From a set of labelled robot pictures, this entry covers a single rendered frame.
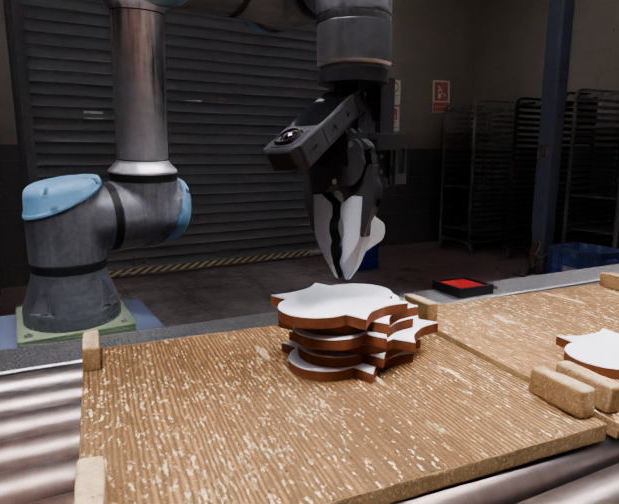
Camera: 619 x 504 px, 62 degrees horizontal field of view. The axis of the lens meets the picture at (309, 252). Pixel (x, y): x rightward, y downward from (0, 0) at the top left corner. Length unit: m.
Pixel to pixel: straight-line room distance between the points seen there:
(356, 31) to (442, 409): 0.35
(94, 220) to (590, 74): 6.05
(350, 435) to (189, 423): 0.14
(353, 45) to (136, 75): 0.47
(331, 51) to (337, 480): 0.37
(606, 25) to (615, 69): 0.48
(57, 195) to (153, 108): 0.21
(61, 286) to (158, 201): 0.20
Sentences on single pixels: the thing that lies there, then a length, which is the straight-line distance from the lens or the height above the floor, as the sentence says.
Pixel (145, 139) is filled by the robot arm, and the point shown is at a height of 1.18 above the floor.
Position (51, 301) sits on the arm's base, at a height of 0.94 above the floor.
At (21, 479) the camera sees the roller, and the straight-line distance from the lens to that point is 0.47.
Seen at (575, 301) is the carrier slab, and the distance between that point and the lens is 0.89.
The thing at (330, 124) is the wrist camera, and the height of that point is 1.19.
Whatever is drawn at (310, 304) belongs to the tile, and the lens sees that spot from 0.53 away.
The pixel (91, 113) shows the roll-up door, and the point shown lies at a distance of 5.14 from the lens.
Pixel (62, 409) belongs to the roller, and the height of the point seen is 0.92.
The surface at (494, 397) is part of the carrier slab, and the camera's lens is 0.53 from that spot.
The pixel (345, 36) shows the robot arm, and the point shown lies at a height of 1.27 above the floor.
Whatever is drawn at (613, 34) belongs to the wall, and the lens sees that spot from 6.49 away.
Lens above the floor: 1.16
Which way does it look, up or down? 11 degrees down
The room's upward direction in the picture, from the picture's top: straight up
